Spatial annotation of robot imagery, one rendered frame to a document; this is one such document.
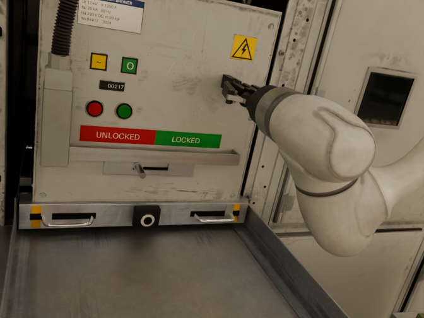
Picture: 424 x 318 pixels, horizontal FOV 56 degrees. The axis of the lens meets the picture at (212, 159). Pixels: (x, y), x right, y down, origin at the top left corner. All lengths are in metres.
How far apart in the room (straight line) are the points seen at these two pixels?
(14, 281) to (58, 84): 0.37
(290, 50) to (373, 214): 0.50
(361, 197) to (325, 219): 0.06
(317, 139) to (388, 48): 0.67
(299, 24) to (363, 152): 0.53
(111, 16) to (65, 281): 0.51
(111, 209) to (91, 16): 0.41
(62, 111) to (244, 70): 0.41
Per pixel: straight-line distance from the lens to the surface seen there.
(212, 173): 0.98
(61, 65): 0.75
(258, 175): 1.09
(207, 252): 0.96
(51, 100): 0.74
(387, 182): 0.69
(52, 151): 0.77
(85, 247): 0.93
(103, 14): 0.83
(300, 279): 0.90
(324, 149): 0.53
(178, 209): 0.99
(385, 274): 1.60
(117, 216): 0.96
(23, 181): 1.05
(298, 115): 0.57
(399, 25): 1.18
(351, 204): 0.64
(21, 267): 0.87
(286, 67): 1.02
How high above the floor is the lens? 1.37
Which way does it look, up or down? 20 degrees down
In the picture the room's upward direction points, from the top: 11 degrees clockwise
